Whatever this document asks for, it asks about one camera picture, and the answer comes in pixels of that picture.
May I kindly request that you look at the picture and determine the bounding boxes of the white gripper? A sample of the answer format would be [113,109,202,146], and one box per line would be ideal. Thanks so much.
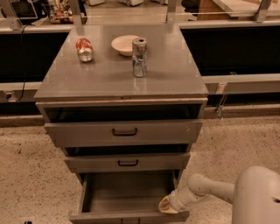
[158,188,189,214]

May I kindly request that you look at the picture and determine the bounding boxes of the grey bottom drawer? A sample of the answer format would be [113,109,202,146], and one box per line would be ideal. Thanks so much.
[69,171,189,224]

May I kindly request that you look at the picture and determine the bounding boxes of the grey drawer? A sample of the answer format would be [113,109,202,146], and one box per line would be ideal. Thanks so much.
[69,171,189,224]
[45,119,202,148]
[65,153,190,173]

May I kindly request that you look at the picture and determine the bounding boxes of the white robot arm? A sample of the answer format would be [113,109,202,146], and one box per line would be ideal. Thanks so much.
[158,166,280,224]

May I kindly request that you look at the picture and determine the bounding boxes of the grey middle drawer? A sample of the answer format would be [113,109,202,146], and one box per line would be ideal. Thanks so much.
[65,153,190,173]

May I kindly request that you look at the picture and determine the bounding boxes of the grey drawer cabinet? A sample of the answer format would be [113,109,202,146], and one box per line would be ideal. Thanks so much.
[33,23,210,187]

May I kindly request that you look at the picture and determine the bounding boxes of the grey top drawer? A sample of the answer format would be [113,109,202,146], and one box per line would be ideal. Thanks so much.
[45,119,202,148]

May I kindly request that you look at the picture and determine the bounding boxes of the silver upright can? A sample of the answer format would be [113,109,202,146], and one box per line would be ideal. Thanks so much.
[132,38,148,78]

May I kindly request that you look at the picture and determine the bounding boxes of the white bowl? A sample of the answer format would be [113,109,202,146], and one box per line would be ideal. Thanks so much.
[111,35,138,57]

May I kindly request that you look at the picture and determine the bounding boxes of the red soda can lying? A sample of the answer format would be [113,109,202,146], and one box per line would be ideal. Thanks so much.
[76,38,94,62]

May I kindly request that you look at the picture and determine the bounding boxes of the colourful snack packages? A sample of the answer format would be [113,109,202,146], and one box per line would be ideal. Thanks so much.
[47,0,73,24]

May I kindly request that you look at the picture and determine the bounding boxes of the metal bracket on rail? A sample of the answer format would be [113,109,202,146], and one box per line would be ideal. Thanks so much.
[215,82,228,120]

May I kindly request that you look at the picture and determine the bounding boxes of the black cable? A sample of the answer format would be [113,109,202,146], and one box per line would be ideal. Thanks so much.
[16,24,29,102]

